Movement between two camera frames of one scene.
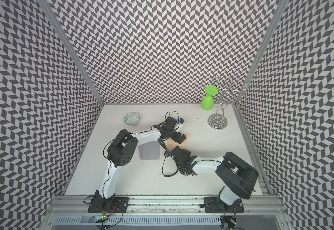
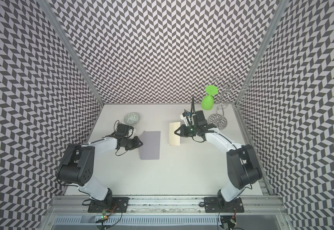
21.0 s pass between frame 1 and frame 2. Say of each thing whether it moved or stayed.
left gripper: moved
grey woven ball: stayed
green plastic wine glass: stayed
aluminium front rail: stayed
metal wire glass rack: stayed
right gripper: moved
